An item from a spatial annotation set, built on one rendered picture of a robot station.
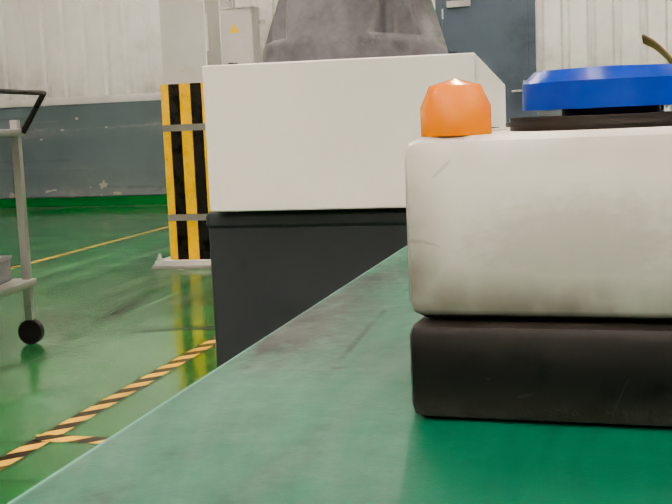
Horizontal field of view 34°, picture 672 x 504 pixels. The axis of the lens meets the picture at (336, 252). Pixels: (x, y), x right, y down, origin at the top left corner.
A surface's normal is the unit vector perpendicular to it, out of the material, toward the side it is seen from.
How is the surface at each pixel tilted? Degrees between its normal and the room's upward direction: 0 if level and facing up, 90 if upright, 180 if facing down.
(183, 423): 0
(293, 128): 90
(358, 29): 68
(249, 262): 90
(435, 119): 90
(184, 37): 90
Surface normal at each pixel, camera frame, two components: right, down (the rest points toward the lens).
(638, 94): 0.08, 0.11
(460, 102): 0.05, -0.29
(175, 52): -0.25, 0.13
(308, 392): -0.04, -0.99
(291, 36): -0.66, -0.26
